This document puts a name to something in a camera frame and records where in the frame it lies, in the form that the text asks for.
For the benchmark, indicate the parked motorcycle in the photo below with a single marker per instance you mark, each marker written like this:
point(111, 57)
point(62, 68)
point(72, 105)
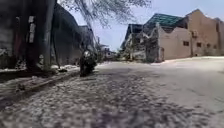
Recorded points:
point(87, 63)

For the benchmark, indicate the grey building with green roof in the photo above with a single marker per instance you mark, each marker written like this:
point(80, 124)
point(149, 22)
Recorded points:
point(140, 41)

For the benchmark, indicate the grey asphalt road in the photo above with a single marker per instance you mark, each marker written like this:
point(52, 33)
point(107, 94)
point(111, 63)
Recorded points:
point(140, 90)

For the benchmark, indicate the dark building row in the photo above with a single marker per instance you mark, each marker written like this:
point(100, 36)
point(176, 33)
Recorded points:
point(66, 36)

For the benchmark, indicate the bare tree branches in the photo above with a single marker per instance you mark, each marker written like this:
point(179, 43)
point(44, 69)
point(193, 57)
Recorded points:
point(106, 10)

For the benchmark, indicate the dark tree trunk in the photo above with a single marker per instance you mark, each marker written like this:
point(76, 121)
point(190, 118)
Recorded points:
point(36, 36)

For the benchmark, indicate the beige building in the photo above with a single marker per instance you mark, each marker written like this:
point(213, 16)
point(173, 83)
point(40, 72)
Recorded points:
point(190, 38)

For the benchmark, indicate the raised pavement strip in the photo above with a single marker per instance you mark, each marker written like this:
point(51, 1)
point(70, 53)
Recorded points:
point(30, 81)

